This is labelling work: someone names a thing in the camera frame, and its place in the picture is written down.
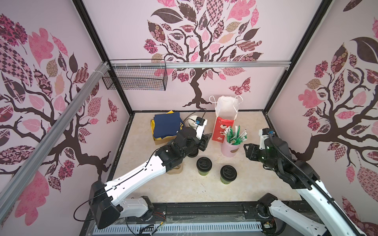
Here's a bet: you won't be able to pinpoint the green paper coffee cup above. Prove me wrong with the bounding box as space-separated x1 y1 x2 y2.
197 168 211 176

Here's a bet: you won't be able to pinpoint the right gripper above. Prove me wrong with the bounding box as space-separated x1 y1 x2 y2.
242 142 278 174

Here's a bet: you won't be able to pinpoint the black cup lid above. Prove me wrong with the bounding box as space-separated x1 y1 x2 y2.
196 157 212 169
220 165 237 179

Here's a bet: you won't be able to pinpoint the stack of black lids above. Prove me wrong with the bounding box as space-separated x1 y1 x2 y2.
188 150 199 158

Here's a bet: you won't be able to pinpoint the green white straw packets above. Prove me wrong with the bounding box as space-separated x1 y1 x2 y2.
224 126 248 146

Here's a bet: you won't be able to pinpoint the aluminium frame bar back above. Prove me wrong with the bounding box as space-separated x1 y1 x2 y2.
111 60 291 69

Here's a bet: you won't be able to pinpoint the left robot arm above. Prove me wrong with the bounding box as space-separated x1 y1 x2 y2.
89 117 212 229

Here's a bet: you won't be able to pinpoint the cardboard napkin box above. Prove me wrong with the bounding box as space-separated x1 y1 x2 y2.
153 136 176 145

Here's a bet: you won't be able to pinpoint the stack of paper cups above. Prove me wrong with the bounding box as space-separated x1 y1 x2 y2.
188 115 198 129

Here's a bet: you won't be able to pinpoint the white cable duct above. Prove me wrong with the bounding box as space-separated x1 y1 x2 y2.
92 222 262 236

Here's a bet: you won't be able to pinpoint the pulp cup carrier tray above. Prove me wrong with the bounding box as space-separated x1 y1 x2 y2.
167 163 184 175

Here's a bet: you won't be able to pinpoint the yellow napkins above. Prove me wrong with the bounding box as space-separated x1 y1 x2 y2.
150 110 184 140

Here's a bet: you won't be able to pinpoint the pink cylinder holder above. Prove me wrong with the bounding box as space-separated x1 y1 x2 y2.
221 139 241 157

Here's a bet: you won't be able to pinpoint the red white paper bag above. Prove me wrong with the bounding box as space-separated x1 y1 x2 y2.
209 95 244 143

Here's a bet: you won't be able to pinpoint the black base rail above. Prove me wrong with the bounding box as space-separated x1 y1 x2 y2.
79 200 334 236

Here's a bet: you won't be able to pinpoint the black wire basket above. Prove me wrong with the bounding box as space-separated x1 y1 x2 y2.
102 59 168 91

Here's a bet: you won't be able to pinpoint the aluminium frame bar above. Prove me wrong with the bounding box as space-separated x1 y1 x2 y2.
111 60 291 69
1 62 109 220

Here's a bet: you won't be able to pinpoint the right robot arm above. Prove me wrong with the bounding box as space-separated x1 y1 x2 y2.
243 128 365 236

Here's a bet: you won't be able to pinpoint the aluminium frame bar left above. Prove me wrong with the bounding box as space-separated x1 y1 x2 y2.
1 62 109 220

